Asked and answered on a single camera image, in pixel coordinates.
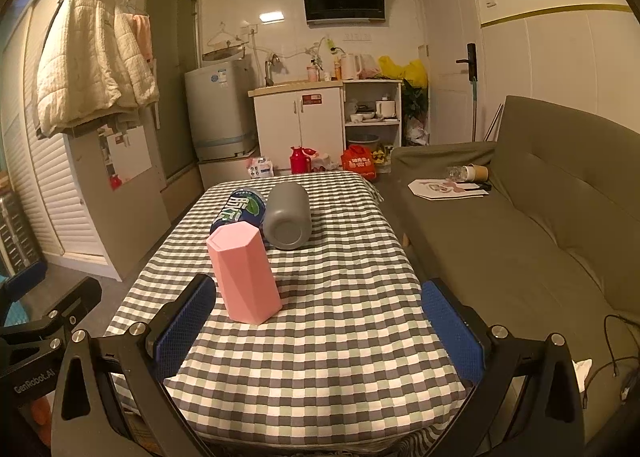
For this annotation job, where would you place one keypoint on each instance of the white tissue pack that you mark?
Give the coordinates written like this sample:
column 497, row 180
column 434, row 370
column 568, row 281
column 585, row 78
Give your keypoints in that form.
column 261, row 168

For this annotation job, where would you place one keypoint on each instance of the white quilted jacket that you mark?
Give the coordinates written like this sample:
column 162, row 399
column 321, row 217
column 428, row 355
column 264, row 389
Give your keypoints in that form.
column 85, row 62

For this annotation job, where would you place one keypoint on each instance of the metal faucet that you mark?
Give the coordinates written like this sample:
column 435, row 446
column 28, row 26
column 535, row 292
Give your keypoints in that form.
column 270, row 69

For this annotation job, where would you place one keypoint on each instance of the printed paper sheet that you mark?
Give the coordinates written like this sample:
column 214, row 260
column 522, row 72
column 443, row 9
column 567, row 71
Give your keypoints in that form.
column 440, row 188

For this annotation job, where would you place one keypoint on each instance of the green and blue drink can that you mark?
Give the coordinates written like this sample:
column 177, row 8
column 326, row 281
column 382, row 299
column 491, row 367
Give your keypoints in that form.
column 240, row 207

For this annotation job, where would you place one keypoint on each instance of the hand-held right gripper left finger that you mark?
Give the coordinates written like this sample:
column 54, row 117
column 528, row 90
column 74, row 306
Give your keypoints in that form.
column 182, row 334

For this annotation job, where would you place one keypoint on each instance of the pink garment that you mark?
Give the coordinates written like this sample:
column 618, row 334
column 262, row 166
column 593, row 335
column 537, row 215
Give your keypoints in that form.
column 142, row 34

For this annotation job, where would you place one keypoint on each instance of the olive green sofa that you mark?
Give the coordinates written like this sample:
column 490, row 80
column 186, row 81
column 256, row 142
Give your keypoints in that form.
column 525, row 237

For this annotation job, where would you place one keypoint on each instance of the white washing machine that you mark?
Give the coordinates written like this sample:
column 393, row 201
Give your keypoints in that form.
column 220, row 107

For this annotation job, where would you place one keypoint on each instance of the white sink cabinet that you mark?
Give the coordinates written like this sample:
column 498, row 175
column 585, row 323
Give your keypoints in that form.
column 300, row 127

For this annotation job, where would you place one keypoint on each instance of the frosted glass sliding door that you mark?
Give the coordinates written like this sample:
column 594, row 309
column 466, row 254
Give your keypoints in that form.
column 172, row 62

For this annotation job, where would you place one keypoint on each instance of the yellow plastic bag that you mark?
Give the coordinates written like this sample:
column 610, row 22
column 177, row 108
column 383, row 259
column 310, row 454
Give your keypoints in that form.
column 405, row 69

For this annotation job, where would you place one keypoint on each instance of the pink hexagonal cup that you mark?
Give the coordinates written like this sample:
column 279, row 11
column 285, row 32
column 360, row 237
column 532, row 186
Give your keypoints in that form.
column 245, row 277

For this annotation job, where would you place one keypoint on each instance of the clear plastic bottle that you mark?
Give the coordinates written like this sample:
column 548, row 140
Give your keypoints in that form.
column 457, row 173

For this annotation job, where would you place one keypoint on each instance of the grey checkered tablecloth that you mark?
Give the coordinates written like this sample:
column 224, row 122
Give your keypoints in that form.
column 325, row 327

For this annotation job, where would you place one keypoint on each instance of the grey plastic basin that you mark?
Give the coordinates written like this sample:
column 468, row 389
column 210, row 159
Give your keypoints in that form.
column 363, row 142

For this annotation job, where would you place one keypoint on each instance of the green plant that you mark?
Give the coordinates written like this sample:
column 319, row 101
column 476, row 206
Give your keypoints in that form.
column 415, row 99

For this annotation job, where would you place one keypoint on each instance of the pink bottle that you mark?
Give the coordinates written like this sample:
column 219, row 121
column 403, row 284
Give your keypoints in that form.
column 313, row 72

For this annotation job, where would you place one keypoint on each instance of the brown paper cup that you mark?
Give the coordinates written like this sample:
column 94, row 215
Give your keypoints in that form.
column 481, row 172

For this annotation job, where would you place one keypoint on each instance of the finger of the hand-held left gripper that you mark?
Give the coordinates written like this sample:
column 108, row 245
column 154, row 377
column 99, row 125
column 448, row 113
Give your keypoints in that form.
column 22, row 279
column 75, row 299

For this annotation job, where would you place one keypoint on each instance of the white door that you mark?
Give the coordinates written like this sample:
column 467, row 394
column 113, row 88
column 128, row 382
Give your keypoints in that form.
column 445, row 27

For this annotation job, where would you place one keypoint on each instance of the white paper sheet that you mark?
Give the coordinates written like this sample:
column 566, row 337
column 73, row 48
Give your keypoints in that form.
column 131, row 154

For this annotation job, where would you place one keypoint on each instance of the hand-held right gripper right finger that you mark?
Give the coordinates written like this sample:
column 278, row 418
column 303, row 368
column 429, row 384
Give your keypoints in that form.
column 452, row 334

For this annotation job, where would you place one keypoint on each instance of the grey cup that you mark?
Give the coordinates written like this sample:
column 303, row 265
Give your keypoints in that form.
column 285, row 217

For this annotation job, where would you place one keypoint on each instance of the red thermos flask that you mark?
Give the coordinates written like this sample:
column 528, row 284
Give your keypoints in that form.
column 299, row 162

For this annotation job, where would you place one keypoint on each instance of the white open shelf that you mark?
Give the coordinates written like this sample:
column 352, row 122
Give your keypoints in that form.
column 398, row 107

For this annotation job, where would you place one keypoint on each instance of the white electric kettle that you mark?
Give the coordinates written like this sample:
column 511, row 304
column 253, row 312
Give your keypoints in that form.
column 350, row 67

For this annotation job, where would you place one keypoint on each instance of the white louvred wardrobe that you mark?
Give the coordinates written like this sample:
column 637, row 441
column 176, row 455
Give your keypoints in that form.
column 55, row 197

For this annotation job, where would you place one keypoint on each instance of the red shopping bag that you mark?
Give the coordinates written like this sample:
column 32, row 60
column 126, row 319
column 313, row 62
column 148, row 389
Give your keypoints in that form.
column 359, row 164

